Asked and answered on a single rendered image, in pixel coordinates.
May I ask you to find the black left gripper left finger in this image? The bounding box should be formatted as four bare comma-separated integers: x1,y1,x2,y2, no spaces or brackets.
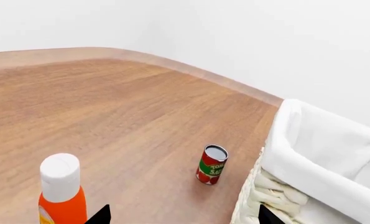
83,203,112,224

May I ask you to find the red tomato sauce can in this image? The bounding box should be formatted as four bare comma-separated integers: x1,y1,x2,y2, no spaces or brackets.
195,144,229,186

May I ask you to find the white woven basket with liner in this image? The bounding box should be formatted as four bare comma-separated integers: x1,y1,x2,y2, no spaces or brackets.
230,98,370,224

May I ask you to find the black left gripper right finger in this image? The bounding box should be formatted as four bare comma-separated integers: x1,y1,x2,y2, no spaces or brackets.
258,203,285,224

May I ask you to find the orange bottle with white cap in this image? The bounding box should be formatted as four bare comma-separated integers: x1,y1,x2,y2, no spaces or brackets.
38,152,88,224

